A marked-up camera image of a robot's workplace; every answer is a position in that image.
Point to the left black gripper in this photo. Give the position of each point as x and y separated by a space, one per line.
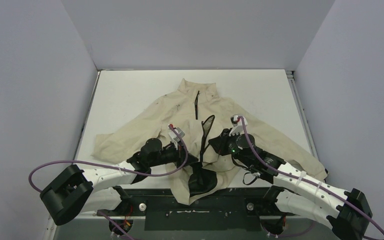
180 155

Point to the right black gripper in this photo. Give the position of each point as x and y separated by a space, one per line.
216 145

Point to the beige zip jacket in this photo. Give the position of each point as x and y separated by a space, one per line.
194 107

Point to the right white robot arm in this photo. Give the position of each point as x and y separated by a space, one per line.
346 213

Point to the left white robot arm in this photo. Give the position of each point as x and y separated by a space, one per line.
77 190

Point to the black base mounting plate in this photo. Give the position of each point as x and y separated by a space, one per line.
226 209

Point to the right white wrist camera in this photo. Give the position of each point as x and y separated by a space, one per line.
239 123

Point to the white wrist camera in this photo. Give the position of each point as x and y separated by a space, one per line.
239 123
175 135

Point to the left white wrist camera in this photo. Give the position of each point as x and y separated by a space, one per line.
175 135

